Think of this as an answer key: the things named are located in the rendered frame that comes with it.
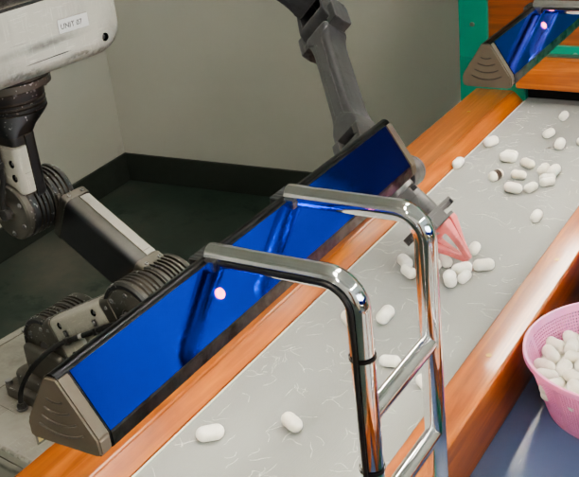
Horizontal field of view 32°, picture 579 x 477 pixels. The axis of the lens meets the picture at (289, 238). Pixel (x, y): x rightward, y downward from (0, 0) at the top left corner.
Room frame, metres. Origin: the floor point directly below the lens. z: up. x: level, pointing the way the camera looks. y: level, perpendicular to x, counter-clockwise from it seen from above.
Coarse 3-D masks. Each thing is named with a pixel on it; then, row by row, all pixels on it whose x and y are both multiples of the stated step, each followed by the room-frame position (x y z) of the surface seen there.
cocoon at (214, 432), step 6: (204, 426) 1.09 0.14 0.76; (210, 426) 1.09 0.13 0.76; (216, 426) 1.09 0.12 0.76; (198, 432) 1.08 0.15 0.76; (204, 432) 1.08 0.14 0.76; (210, 432) 1.08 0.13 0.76; (216, 432) 1.08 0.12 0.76; (222, 432) 1.08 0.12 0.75; (198, 438) 1.08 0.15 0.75; (204, 438) 1.08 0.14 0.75; (210, 438) 1.08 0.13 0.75; (216, 438) 1.08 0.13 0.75
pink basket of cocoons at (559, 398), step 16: (576, 304) 1.27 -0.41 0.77; (544, 320) 1.24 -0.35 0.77; (560, 320) 1.26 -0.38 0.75; (576, 320) 1.26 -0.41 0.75; (528, 336) 1.20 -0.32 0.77; (544, 336) 1.23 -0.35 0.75; (560, 336) 1.25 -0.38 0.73; (528, 352) 1.18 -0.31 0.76; (544, 384) 1.11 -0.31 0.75; (544, 400) 1.14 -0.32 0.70; (560, 400) 1.08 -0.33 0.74; (576, 400) 1.06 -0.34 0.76; (560, 416) 1.10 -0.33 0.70; (576, 416) 1.07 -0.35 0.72; (576, 432) 1.08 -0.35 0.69
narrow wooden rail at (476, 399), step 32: (576, 224) 1.54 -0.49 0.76; (544, 256) 1.44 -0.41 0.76; (576, 256) 1.43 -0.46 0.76; (544, 288) 1.34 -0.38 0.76; (576, 288) 1.42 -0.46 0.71; (512, 320) 1.26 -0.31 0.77; (480, 352) 1.18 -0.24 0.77; (512, 352) 1.17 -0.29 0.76; (448, 384) 1.11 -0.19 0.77; (480, 384) 1.11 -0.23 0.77; (512, 384) 1.17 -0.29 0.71; (448, 416) 1.04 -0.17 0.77; (480, 416) 1.07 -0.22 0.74; (448, 448) 0.99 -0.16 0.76; (480, 448) 1.07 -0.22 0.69
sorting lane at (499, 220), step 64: (512, 128) 2.10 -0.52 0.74; (576, 128) 2.05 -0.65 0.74; (448, 192) 1.79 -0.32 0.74; (576, 192) 1.72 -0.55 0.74; (384, 256) 1.55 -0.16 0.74; (512, 256) 1.50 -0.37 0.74; (320, 320) 1.36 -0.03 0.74; (448, 320) 1.32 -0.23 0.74; (256, 384) 1.21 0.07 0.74; (320, 384) 1.19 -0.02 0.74; (192, 448) 1.08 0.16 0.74; (256, 448) 1.06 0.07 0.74; (320, 448) 1.04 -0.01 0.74; (384, 448) 1.03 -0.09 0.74
